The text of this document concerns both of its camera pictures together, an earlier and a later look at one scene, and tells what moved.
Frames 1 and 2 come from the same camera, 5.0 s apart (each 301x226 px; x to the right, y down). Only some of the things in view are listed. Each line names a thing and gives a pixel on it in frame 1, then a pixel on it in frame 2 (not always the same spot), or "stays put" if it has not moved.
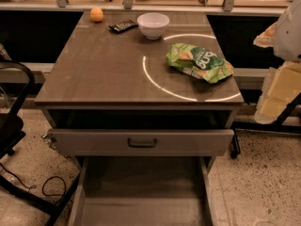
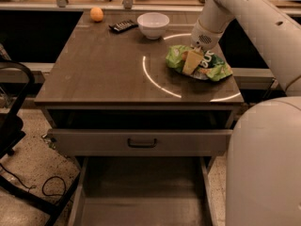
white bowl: x=153 y=24 stays put
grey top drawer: x=141 y=142 stays put
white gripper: x=289 y=35 to x=203 y=37
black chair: x=11 y=134 stays put
